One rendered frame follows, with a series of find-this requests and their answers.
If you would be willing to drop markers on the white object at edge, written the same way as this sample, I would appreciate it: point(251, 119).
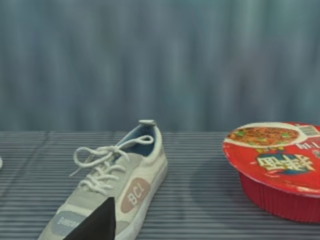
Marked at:
point(0, 163)

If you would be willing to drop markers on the grey white sneaker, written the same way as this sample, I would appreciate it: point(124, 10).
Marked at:
point(130, 180)

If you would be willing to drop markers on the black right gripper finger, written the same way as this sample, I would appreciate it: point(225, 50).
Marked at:
point(98, 221)

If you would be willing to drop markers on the red instant noodle bowl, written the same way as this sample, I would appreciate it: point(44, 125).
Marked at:
point(277, 172)

